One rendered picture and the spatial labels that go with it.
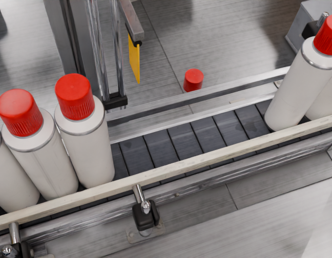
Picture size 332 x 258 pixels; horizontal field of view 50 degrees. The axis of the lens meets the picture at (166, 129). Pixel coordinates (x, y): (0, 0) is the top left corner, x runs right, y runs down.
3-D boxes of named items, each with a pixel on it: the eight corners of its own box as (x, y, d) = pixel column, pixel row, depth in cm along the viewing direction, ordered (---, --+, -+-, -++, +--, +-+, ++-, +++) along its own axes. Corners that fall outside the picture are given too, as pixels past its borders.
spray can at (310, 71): (272, 138, 55) (334, 45, 38) (257, 111, 58) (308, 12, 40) (302, 129, 56) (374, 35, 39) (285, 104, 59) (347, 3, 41)
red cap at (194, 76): (205, 87, 66) (208, 76, 63) (192, 97, 65) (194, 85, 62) (192, 76, 67) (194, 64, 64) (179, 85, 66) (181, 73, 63)
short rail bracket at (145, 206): (138, 243, 51) (137, 219, 41) (132, 224, 52) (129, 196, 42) (160, 236, 52) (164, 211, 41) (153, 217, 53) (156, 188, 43)
